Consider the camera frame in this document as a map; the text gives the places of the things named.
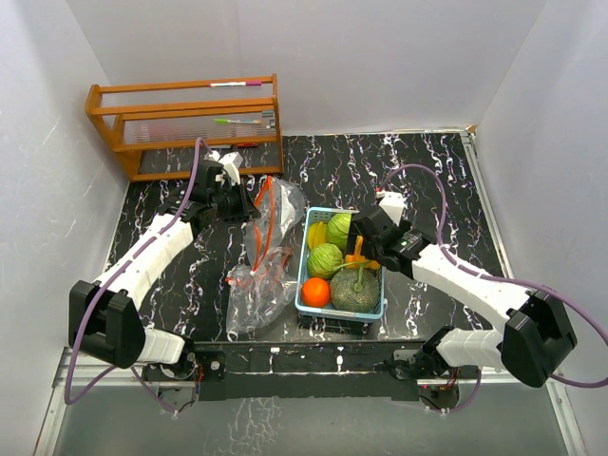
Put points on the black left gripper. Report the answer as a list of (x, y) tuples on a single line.
[(246, 209)]

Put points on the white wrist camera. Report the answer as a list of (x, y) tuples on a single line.
[(230, 164), (392, 203)]

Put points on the clear orange-zip bag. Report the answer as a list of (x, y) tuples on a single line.
[(281, 206), (257, 297)]

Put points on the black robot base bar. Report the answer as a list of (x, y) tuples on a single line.
[(318, 369)]

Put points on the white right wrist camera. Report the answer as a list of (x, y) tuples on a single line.
[(392, 203)]

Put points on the grey binder clip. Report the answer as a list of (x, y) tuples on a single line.
[(268, 119)]

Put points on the orange yellow bell pepper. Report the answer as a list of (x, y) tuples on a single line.
[(357, 259)]

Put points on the green cabbage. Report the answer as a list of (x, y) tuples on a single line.
[(324, 260), (338, 229)]

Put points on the green cabbage lower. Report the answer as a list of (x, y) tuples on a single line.
[(324, 260)]

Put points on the crumpled clear orange-zip bag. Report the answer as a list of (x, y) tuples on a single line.
[(257, 297)]

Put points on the yellow starfruit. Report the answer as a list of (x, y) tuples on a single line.
[(317, 234)]

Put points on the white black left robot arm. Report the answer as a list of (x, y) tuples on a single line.
[(138, 275)]

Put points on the green cabbage upper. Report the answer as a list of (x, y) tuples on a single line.
[(338, 229)]

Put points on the wooden shelf rack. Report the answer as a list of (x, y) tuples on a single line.
[(136, 119)]

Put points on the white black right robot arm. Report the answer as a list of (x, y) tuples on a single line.
[(531, 333)]

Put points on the netted green melon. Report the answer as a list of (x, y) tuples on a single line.
[(355, 291)]

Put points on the orange fruit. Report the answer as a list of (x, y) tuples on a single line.
[(316, 292)]

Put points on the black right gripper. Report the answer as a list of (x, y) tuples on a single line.
[(351, 242)]

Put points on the green capped marker pen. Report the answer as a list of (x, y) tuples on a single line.
[(237, 121)]

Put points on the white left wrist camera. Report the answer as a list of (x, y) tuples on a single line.
[(230, 164)]

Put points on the pink white marker pen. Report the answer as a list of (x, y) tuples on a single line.
[(236, 84)]

